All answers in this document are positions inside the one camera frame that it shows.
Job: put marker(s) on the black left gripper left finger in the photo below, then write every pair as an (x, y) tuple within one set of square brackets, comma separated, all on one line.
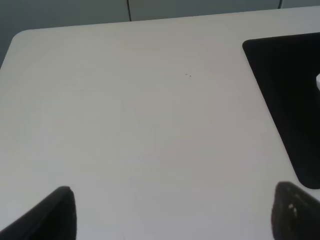
[(54, 218)]

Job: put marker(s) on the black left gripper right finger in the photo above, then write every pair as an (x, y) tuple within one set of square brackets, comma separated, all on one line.
[(295, 213)]

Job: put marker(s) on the white wireless computer mouse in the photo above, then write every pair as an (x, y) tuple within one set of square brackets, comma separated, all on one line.
[(318, 81)]

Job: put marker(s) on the black rectangular mouse pad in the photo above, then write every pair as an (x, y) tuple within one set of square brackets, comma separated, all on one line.
[(285, 69)]

